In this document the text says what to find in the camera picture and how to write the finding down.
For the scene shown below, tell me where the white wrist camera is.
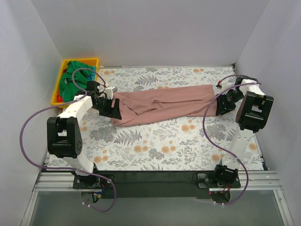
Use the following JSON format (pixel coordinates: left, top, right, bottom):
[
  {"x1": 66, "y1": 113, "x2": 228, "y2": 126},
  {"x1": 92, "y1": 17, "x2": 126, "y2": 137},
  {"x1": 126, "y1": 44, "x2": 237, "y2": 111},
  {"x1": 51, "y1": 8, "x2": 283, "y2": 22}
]
[
  {"x1": 216, "y1": 84, "x2": 229, "y2": 91},
  {"x1": 103, "y1": 86, "x2": 118, "y2": 99}
]

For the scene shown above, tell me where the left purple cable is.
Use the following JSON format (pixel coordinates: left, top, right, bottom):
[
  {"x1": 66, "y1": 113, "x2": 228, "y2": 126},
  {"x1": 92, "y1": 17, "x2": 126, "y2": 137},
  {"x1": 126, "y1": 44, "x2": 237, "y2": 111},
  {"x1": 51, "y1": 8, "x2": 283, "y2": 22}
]
[{"x1": 20, "y1": 68, "x2": 117, "y2": 212}]

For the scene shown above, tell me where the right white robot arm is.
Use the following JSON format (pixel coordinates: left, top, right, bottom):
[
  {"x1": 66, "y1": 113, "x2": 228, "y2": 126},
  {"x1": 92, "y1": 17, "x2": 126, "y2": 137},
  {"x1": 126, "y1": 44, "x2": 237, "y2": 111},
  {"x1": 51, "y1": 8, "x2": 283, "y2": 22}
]
[{"x1": 213, "y1": 75, "x2": 274, "y2": 187}]

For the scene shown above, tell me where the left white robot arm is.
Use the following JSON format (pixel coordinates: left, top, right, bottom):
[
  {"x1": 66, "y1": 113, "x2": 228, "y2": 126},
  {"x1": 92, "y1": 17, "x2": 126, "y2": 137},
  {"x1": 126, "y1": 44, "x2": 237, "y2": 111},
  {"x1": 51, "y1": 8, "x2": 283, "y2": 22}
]
[{"x1": 47, "y1": 81, "x2": 122, "y2": 188}]

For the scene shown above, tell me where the red t shirt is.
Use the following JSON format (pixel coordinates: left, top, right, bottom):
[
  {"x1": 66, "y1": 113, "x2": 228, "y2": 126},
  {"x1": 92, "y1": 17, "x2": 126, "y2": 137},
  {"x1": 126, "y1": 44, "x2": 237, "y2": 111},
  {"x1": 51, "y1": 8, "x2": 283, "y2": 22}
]
[{"x1": 55, "y1": 91, "x2": 65, "y2": 103}]

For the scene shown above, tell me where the green t shirt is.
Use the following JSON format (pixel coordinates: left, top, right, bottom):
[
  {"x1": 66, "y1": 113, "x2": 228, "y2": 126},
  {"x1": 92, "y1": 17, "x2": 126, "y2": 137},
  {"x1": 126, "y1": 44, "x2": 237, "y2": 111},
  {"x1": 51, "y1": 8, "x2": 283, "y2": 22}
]
[{"x1": 59, "y1": 61, "x2": 91, "y2": 102}]

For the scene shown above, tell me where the yellow plastic bin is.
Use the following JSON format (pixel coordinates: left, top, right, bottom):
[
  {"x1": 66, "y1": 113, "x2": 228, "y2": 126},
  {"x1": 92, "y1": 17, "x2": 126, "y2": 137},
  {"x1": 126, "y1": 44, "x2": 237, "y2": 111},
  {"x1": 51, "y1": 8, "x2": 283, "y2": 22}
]
[{"x1": 51, "y1": 58, "x2": 99, "y2": 106}]

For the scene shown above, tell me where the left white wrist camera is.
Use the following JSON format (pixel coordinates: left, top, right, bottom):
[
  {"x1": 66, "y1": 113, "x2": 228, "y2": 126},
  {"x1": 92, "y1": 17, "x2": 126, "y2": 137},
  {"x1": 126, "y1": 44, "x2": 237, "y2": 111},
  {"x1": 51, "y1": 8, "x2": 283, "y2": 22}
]
[{"x1": 103, "y1": 86, "x2": 118, "y2": 99}]

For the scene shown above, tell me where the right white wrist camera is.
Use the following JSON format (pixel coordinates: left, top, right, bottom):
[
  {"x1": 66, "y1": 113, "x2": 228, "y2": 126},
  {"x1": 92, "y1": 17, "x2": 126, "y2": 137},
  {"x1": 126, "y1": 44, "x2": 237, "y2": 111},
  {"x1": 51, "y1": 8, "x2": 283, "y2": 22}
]
[{"x1": 216, "y1": 84, "x2": 229, "y2": 91}]

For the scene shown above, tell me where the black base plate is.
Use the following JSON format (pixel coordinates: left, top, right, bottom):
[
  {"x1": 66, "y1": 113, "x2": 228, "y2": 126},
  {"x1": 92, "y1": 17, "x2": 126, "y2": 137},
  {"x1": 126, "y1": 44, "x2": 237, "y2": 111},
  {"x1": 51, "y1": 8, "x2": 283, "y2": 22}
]
[{"x1": 72, "y1": 170, "x2": 226, "y2": 199}]

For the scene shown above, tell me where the floral table mat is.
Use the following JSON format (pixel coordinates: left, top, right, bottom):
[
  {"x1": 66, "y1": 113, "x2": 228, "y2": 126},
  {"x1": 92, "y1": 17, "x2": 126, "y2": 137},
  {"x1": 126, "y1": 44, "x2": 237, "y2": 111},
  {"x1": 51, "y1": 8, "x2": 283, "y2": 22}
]
[{"x1": 48, "y1": 66, "x2": 269, "y2": 171}]

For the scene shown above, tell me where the aluminium frame rail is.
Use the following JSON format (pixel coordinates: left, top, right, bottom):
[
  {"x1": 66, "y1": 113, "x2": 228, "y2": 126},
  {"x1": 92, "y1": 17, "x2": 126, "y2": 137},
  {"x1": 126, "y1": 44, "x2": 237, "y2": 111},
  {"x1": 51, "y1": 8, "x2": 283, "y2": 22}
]
[{"x1": 32, "y1": 171, "x2": 283, "y2": 194}]

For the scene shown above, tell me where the pink mario t shirt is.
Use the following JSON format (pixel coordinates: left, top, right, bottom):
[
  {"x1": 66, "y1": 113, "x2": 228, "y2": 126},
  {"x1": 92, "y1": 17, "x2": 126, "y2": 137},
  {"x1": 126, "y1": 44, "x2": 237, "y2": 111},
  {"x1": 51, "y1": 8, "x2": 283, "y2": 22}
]
[{"x1": 111, "y1": 85, "x2": 217, "y2": 127}]

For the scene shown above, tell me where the blue t shirt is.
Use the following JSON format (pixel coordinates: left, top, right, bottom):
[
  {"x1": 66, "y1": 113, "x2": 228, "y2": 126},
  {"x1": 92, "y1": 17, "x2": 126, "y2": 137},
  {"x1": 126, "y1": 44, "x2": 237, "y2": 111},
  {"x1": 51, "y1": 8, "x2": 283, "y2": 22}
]
[{"x1": 87, "y1": 66, "x2": 96, "y2": 81}]

